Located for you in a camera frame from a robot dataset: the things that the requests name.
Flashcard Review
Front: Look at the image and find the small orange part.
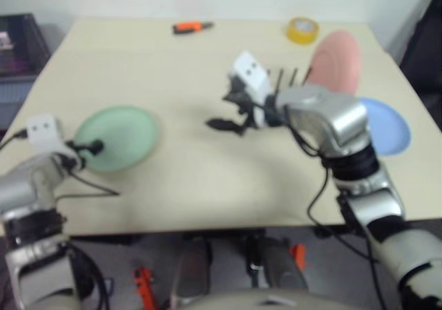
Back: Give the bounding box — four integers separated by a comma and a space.
292, 243, 308, 273

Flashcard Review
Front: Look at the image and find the dark chair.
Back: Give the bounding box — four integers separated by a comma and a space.
399, 8, 442, 95

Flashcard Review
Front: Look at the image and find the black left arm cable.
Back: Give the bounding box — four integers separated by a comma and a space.
0, 129, 120, 200

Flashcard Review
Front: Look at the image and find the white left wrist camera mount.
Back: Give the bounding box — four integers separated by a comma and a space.
26, 114, 69, 153

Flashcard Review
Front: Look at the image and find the red plate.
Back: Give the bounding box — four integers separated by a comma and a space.
306, 30, 363, 95

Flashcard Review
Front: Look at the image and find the green plate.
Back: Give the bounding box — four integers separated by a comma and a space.
73, 104, 160, 173

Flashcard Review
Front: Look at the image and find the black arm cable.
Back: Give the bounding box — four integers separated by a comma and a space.
0, 129, 120, 200
285, 104, 381, 264

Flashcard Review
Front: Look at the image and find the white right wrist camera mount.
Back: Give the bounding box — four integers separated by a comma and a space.
231, 50, 274, 128

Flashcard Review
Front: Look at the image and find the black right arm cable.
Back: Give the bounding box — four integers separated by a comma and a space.
285, 104, 381, 264

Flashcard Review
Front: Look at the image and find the blue plate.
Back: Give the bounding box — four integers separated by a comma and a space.
355, 97, 412, 157

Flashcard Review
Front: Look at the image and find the yellow tape roll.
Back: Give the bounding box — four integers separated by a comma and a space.
286, 16, 320, 45

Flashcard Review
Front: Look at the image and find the grey rounded shape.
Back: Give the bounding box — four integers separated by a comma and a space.
244, 235, 309, 291
171, 237, 212, 302

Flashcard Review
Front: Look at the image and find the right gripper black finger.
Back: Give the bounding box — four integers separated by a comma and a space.
206, 117, 244, 137
222, 90, 248, 109

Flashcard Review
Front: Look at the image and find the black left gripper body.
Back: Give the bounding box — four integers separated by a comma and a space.
64, 140, 86, 170

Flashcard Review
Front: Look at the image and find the black dish rack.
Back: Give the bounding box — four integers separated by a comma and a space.
265, 66, 314, 93

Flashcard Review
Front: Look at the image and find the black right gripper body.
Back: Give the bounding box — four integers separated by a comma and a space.
229, 76, 257, 131

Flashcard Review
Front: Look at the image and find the black box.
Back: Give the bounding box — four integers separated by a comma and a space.
0, 12, 50, 79

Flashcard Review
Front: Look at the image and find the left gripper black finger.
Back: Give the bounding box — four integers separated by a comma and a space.
81, 139, 104, 155

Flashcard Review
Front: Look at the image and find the orange black tool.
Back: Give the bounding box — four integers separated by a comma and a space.
133, 267, 155, 310

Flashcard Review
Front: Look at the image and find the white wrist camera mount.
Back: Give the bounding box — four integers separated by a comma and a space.
231, 50, 274, 128
26, 114, 69, 153

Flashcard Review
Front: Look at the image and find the orange marker pen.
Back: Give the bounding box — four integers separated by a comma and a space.
172, 20, 215, 36

